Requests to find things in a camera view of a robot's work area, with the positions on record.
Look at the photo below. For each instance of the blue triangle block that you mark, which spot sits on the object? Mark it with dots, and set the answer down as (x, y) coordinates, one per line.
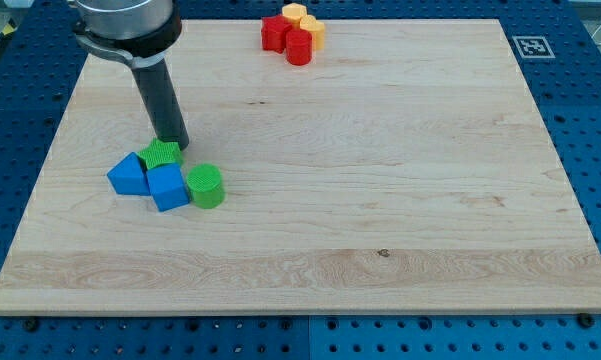
(128, 177)

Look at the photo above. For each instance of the green cylinder block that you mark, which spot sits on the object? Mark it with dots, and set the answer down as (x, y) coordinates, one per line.
(205, 184)

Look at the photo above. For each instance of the wooden board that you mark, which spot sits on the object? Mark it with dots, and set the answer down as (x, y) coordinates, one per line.
(405, 170)

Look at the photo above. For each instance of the blue cube block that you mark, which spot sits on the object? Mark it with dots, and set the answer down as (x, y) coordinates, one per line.
(167, 187)

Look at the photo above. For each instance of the red cylinder block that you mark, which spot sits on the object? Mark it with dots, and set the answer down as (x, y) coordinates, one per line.
(298, 47)

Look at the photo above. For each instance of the green star block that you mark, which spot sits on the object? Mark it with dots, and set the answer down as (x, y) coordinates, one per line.
(159, 153)

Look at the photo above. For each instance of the red star block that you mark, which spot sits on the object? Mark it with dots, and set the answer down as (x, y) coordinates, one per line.
(273, 33)

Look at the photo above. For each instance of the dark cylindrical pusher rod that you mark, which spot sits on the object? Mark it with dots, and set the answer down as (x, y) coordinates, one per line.
(157, 91)

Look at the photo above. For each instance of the yellow heart block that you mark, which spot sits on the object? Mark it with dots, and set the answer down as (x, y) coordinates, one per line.
(316, 28)

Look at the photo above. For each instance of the yellow hexagon block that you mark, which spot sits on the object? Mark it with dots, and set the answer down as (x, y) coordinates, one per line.
(293, 13)

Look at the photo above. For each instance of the white fiducial marker tag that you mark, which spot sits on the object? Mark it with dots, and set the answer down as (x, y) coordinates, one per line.
(533, 47)

